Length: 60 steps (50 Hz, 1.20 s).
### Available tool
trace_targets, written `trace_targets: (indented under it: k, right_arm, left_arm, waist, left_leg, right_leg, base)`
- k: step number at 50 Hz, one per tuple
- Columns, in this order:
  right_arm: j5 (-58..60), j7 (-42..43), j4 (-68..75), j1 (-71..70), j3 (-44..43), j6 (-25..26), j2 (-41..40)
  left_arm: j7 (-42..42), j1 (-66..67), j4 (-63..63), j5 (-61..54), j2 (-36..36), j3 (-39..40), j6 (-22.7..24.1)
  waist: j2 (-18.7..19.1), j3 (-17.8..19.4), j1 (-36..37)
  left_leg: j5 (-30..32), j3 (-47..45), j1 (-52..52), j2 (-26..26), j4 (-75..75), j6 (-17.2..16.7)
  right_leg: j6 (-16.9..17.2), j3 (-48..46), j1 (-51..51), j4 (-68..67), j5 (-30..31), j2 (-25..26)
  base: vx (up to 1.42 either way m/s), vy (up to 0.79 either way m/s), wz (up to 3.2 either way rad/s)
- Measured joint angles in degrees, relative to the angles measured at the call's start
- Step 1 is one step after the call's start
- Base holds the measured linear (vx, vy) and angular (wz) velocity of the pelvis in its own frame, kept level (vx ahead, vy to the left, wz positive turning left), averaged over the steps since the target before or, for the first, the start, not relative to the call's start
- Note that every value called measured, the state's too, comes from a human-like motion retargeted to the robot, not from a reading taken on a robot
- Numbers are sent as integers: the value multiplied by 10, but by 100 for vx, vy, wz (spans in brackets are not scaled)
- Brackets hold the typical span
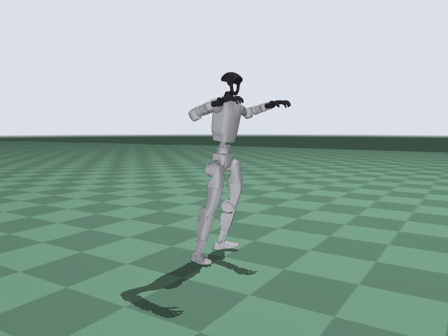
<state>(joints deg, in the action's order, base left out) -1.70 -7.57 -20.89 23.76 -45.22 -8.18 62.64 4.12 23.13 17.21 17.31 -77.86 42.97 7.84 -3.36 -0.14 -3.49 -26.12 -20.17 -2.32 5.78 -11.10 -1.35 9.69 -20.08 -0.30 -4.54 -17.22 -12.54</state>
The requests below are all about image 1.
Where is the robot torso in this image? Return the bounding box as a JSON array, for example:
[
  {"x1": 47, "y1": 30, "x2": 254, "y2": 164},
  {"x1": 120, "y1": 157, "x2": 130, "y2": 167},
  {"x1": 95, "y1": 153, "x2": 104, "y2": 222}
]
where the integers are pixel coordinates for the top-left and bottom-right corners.
[{"x1": 211, "y1": 96, "x2": 242, "y2": 170}]

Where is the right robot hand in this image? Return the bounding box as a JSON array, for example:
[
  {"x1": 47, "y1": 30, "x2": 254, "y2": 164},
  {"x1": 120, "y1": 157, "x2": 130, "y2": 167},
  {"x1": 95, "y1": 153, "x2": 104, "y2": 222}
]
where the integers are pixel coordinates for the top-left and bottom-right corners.
[{"x1": 211, "y1": 96, "x2": 244, "y2": 107}]

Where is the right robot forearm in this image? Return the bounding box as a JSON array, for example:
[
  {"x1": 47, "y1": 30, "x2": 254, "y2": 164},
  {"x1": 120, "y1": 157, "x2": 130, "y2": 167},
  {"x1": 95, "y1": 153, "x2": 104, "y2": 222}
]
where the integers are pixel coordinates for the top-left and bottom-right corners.
[{"x1": 189, "y1": 99, "x2": 219, "y2": 116}]

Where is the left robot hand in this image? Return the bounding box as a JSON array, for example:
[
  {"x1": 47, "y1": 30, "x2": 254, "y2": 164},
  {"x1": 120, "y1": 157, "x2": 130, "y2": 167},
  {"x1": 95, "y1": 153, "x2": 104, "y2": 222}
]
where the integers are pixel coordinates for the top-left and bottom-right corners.
[{"x1": 265, "y1": 100, "x2": 291, "y2": 109}]

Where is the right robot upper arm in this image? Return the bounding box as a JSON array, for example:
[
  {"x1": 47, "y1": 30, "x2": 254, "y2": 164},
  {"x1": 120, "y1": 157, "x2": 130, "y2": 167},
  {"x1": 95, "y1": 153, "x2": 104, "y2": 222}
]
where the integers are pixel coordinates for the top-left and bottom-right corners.
[{"x1": 188, "y1": 103, "x2": 225, "y2": 122}]

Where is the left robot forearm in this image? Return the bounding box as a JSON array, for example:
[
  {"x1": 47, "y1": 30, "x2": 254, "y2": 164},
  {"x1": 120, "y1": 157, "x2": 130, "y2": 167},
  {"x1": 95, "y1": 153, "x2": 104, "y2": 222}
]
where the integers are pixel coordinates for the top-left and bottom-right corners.
[{"x1": 248, "y1": 102, "x2": 271, "y2": 115}]

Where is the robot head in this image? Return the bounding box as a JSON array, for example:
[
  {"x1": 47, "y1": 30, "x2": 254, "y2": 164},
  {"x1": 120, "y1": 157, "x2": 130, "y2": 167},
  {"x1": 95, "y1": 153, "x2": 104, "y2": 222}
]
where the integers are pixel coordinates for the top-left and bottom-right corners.
[{"x1": 221, "y1": 72, "x2": 243, "y2": 102}]

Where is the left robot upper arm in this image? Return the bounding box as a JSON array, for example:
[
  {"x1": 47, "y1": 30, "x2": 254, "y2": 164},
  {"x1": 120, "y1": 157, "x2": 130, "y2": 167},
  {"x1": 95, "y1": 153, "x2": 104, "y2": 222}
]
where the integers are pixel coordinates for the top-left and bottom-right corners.
[{"x1": 241, "y1": 105, "x2": 253, "y2": 119}]

